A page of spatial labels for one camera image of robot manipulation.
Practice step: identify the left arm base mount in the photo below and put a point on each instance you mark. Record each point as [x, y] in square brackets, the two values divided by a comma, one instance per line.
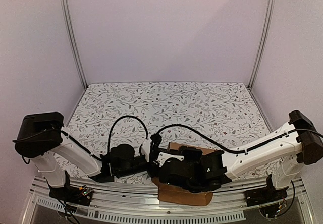
[70, 194]

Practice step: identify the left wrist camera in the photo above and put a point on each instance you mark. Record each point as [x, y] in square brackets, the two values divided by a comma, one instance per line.
[150, 150]

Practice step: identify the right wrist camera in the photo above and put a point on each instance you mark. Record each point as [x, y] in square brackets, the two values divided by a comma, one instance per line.
[163, 157]

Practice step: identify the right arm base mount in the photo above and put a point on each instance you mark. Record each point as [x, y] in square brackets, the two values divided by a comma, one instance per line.
[264, 195]

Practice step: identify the aluminium frame post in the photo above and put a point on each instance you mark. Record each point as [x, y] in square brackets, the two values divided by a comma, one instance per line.
[73, 43]
[262, 43]

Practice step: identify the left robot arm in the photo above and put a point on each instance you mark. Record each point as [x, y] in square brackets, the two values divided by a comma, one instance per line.
[42, 136]

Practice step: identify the right aluminium frame post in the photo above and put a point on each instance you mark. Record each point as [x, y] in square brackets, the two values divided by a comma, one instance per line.
[262, 43]

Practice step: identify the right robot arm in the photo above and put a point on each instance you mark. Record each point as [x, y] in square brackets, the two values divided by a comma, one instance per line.
[297, 142]

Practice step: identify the left aluminium frame post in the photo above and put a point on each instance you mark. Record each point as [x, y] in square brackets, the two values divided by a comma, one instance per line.
[73, 43]

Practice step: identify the brown cardboard box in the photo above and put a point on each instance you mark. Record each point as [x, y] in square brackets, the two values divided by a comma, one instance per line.
[184, 195]

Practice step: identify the small green circuit board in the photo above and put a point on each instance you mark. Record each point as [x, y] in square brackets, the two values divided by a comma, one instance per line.
[85, 191]

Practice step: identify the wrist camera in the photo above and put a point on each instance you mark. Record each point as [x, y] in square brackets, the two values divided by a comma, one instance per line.
[150, 150]
[163, 157]

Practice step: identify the floral patterned table mat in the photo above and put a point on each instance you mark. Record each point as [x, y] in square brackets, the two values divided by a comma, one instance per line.
[110, 114]

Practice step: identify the aluminium front rail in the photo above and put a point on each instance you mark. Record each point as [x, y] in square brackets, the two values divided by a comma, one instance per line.
[134, 203]

